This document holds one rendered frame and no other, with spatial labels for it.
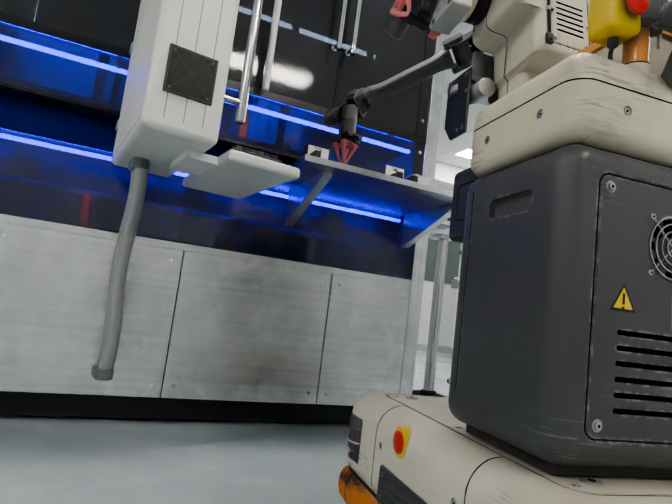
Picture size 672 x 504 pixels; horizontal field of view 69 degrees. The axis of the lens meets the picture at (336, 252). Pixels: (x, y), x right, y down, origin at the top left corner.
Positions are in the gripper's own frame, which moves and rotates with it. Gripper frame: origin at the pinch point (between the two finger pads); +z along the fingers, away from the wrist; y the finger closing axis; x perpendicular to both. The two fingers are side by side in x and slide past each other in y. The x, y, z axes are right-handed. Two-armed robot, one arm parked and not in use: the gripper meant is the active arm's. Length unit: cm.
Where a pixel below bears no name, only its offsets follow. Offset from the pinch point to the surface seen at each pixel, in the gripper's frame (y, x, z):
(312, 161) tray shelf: -14.0, 21.8, 8.7
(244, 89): -19, 49, -1
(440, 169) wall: 371, -476, -192
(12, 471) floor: 1, 79, 96
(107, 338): 12, 62, 66
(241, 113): -19, 49, 5
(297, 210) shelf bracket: 11.3, 8.3, 18.2
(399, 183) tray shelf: -21.6, -6.8, 8.5
